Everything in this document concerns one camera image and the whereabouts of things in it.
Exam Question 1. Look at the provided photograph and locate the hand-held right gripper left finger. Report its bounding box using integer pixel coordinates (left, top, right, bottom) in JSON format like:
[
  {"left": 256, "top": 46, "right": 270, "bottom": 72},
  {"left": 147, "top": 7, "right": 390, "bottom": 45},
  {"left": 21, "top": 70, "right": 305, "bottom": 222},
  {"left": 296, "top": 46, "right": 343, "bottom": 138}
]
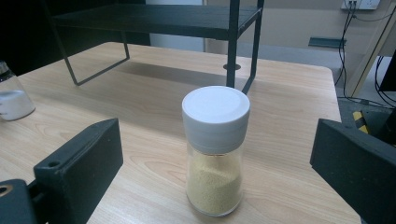
[{"left": 33, "top": 118, "right": 124, "bottom": 224}]

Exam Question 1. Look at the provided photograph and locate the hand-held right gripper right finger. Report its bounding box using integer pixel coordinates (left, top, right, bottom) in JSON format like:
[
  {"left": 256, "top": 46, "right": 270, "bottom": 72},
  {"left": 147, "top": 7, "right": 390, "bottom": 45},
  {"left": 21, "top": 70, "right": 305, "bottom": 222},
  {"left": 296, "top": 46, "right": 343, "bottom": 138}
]
[{"left": 309, "top": 118, "right": 396, "bottom": 224}]

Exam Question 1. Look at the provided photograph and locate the glass jar white powder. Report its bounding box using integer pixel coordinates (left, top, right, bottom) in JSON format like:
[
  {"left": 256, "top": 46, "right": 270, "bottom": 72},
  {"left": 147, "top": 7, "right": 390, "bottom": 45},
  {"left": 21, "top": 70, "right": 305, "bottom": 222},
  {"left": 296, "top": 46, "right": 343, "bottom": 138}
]
[{"left": 0, "top": 60, "right": 36, "bottom": 122}]

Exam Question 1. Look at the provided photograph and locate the white-capped spice jar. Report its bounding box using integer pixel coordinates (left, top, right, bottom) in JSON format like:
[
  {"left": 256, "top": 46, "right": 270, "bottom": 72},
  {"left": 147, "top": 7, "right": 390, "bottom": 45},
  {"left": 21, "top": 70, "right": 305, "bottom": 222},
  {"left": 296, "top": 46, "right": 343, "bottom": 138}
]
[{"left": 181, "top": 85, "right": 251, "bottom": 217}]

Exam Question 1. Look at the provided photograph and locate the black metal shelf rack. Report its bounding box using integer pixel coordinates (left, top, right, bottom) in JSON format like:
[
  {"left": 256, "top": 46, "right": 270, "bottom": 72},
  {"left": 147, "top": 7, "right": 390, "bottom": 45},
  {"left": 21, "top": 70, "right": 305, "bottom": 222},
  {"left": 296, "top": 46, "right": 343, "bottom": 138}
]
[{"left": 40, "top": 0, "right": 265, "bottom": 95}]

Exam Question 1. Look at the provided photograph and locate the yellow black striped block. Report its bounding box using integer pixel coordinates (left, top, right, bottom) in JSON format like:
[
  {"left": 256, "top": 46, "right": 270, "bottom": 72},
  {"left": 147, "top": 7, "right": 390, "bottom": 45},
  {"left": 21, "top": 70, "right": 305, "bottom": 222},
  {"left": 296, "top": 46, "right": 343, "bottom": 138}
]
[{"left": 352, "top": 109, "right": 372, "bottom": 135}]

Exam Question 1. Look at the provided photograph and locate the black monitor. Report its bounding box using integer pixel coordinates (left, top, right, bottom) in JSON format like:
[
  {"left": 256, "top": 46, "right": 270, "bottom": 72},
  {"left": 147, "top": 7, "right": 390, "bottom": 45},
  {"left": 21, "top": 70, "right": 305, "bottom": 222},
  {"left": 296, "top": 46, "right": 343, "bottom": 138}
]
[{"left": 378, "top": 49, "right": 396, "bottom": 93}]

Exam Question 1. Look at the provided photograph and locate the beige slanted board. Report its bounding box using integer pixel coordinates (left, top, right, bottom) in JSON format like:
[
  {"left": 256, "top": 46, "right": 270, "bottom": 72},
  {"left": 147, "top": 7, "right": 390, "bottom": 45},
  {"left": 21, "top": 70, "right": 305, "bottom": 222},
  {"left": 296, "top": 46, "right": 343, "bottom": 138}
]
[{"left": 345, "top": 8, "right": 396, "bottom": 98}]

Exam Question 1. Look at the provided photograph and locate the looped black cable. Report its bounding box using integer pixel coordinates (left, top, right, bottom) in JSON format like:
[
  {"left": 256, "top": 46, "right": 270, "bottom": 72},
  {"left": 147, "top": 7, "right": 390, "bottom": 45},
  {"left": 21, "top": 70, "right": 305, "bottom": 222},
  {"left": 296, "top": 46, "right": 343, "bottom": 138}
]
[{"left": 374, "top": 55, "right": 396, "bottom": 105}]

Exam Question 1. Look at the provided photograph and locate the long black cable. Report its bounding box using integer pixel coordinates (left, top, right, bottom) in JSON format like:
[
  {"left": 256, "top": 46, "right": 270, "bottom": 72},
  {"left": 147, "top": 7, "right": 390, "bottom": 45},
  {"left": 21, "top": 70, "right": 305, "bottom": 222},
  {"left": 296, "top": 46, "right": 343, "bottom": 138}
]
[{"left": 334, "top": 1, "right": 396, "bottom": 108}]

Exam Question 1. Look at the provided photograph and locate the grey-green wall bracket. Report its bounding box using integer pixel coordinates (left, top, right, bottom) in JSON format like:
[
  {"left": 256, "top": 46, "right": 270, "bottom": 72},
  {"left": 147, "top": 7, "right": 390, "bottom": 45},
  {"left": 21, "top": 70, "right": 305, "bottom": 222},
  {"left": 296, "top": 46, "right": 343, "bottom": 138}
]
[{"left": 308, "top": 36, "right": 347, "bottom": 49}]

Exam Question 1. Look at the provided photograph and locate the white wall power outlet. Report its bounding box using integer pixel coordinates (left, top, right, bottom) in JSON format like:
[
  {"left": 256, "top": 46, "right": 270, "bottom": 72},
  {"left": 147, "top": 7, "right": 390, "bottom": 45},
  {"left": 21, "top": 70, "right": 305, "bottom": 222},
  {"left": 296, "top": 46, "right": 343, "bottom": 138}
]
[{"left": 340, "top": 0, "right": 382, "bottom": 10}]

